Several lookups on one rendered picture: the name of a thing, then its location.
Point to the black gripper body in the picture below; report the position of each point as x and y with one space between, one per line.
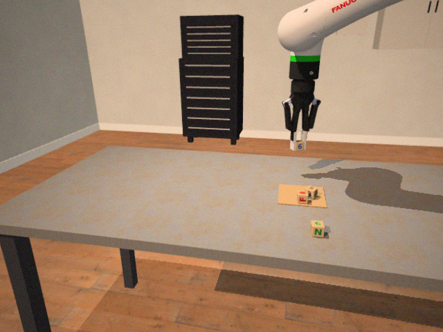
302 90

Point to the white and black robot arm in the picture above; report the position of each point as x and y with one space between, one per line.
305 28

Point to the tan square mat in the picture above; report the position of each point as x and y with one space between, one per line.
288 196

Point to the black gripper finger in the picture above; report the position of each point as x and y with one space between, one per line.
308 118
291 124

